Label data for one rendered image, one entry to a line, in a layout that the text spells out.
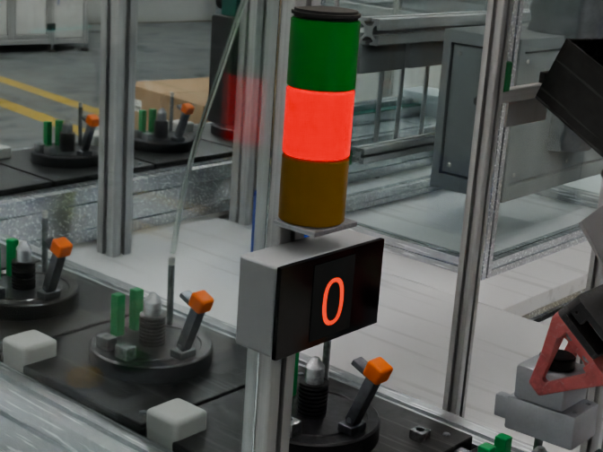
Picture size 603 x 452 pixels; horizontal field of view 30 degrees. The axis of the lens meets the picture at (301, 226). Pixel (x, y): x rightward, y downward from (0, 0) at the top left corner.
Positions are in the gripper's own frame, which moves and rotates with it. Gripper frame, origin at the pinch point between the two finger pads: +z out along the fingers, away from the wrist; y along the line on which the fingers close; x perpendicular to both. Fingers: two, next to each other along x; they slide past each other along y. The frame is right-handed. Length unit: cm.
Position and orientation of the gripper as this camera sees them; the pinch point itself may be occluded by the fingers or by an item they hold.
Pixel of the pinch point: (554, 376)
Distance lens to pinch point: 97.5
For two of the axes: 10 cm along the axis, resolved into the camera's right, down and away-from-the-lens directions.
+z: -5.4, 6.1, 5.9
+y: -6.4, 1.5, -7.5
